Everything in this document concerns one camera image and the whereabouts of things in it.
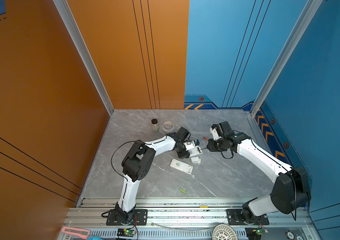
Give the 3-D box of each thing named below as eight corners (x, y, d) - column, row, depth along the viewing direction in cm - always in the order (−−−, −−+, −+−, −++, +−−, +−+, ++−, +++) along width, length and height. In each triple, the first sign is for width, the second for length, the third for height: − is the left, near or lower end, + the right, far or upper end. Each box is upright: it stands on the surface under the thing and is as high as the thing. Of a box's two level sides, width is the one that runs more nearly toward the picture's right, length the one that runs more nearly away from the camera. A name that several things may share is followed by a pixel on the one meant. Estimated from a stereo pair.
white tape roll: (162, 131, 111) (161, 129, 109) (162, 122, 116) (162, 120, 115) (174, 131, 111) (174, 129, 109) (174, 122, 116) (174, 120, 115)
